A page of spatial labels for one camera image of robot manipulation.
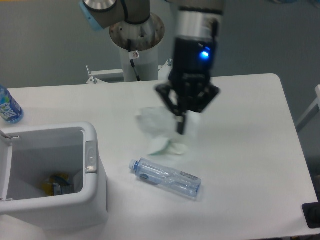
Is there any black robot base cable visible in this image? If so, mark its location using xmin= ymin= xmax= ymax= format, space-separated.
xmin=126 ymin=38 xmax=142 ymax=82

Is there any white trash can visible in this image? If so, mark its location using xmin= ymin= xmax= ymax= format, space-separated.
xmin=0 ymin=122 xmax=108 ymax=230

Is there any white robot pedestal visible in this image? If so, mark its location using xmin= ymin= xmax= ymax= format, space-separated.
xmin=109 ymin=13 xmax=165 ymax=82

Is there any white plastic bag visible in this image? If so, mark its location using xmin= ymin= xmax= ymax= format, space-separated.
xmin=135 ymin=106 xmax=201 ymax=156

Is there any blue labelled water bottle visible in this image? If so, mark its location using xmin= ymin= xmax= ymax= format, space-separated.
xmin=0 ymin=85 xmax=24 ymax=124

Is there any yellow blue trash wrapper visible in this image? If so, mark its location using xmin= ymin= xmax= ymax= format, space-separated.
xmin=40 ymin=173 xmax=75 ymax=197

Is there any black clamp at table edge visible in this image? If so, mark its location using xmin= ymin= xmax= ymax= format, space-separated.
xmin=302 ymin=202 xmax=320 ymax=229

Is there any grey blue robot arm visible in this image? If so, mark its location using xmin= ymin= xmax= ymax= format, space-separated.
xmin=79 ymin=0 xmax=225 ymax=135

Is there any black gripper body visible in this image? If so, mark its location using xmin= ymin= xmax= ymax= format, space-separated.
xmin=168 ymin=37 xmax=217 ymax=105

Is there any crushed clear plastic bottle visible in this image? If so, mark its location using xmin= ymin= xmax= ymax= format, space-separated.
xmin=128 ymin=158 xmax=202 ymax=200

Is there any white pedestal base frame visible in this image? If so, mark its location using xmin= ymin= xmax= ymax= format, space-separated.
xmin=86 ymin=58 xmax=174 ymax=85

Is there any white frame at right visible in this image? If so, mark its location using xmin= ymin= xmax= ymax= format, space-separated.
xmin=295 ymin=84 xmax=320 ymax=133

